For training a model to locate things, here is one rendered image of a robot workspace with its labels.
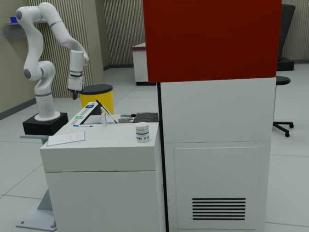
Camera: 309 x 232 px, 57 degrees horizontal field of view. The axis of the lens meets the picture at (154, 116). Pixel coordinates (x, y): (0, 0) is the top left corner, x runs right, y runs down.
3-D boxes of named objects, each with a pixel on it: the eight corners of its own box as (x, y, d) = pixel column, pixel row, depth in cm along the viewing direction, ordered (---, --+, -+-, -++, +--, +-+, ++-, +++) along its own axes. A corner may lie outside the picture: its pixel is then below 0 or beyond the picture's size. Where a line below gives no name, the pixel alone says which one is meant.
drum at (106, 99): (122, 131, 426) (117, 84, 402) (111, 144, 383) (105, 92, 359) (94, 130, 437) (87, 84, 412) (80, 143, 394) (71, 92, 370)
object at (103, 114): (112, 124, 181) (110, 104, 176) (111, 126, 177) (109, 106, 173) (103, 124, 181) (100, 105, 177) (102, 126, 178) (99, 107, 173)
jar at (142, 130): (150, 137, 157) (149, 121, 154) (148, 142, 150) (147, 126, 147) (137, 137, 158) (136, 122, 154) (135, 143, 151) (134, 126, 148)
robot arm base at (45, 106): (29, 119, 215) (24, 96, 208) (47, 111, 231) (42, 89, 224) (48, 123, 208) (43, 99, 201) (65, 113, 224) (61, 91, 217)
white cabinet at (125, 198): (168, 194, 268) (164, 113, 242) (163, 285, 178) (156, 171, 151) (103, 194, 275) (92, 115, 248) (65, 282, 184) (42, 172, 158)
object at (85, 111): (102, 117, 241) (100, 101, 236) (81, 144, 189) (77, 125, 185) (91, 117, 242) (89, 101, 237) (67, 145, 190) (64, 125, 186)
